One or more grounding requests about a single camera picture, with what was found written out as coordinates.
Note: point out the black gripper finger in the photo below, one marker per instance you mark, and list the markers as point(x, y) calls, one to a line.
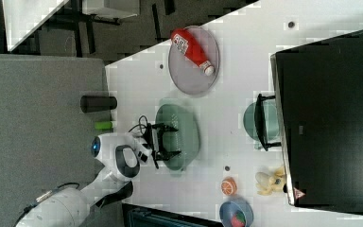
point(167, 155)
point(166, 128)

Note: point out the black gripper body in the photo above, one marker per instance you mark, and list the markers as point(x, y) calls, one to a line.
point(154, 137)

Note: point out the mint green oval strainer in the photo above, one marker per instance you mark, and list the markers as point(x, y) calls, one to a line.
point(185, 140)

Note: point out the grey round plate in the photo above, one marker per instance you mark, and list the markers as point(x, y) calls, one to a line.
point(186, 75)

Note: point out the green marker cap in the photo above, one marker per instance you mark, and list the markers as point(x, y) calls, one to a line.
point(103, 125)

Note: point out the dark teal crate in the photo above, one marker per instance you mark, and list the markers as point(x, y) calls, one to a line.
point(139, 216)

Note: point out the orange slice toy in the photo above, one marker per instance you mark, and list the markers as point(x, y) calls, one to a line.
point(228, 186)

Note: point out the black cylinder cup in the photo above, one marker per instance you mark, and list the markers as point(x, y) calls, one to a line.
point(91, 104)

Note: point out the blue bowl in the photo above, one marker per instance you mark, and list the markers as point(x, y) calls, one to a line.
point(233, 204)

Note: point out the red ketchup bottle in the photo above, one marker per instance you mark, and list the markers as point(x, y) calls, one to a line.
point(189, 46)

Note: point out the red strawberry toy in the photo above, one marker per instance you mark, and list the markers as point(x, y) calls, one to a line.
point(238, 219)

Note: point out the yellow plush toy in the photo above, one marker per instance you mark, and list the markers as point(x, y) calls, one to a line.
point(268, 184)

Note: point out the green round plate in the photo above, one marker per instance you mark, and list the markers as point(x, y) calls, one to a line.
point(272, 124)

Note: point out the black toaster oven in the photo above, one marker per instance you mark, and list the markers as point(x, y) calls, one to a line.
point(318, 91)

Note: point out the white background table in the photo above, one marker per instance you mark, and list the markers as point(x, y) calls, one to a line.
point(23, 17)

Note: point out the black oven door handle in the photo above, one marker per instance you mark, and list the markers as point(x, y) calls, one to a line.
point(261, 123)

